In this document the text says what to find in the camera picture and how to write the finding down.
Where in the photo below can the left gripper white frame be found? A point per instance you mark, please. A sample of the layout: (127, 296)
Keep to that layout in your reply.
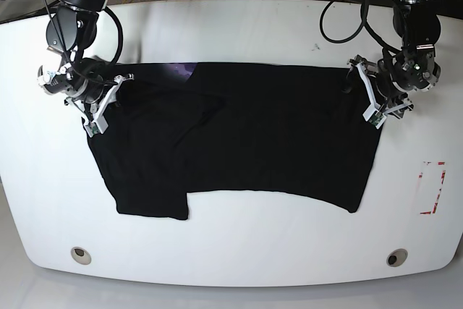
(385, 100)

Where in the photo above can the right table grommet hole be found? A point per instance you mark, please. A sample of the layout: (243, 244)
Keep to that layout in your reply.
(397, 258)

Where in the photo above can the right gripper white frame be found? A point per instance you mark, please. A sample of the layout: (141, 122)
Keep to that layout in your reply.
(94, 112)

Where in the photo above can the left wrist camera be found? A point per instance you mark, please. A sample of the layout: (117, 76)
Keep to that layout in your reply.
(374, 117)

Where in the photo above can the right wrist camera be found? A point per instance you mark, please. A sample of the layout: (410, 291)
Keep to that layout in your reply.
(93, 129)

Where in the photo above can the black printed T-shirt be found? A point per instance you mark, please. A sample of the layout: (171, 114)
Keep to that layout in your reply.
(177, 129)

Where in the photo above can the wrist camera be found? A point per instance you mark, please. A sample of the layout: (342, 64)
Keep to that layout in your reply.
(374, 117)
(93, 129)

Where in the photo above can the table grommet hole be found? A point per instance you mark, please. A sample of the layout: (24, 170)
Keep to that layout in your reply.
(397, 258)
(81, 256)

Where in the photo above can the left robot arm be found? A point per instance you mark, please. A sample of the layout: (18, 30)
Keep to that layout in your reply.
(412, 67)

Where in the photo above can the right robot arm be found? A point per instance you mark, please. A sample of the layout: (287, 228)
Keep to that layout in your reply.
(87, 83)

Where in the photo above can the red tape rectangle marker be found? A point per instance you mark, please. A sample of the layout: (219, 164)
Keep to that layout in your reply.
(429, 187)

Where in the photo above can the left table grommet hole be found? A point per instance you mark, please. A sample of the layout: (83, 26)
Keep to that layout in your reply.
(81, 256)

